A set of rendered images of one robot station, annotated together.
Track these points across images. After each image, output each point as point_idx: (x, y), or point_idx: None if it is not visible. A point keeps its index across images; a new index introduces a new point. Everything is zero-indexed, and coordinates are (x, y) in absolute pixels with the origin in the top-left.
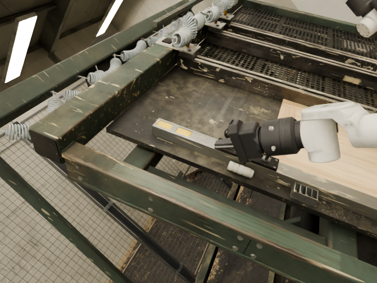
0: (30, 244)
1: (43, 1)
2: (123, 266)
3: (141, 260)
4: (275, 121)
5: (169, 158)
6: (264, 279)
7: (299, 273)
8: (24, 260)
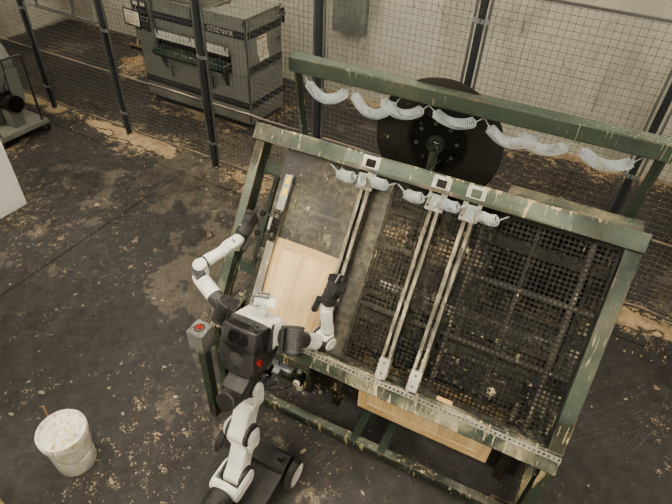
0: (520, 24)
1: None
2: (528, 153)
3: (523, 175)
4: (242, 226)
5: None
6: None
7: None
8: (500, 29)
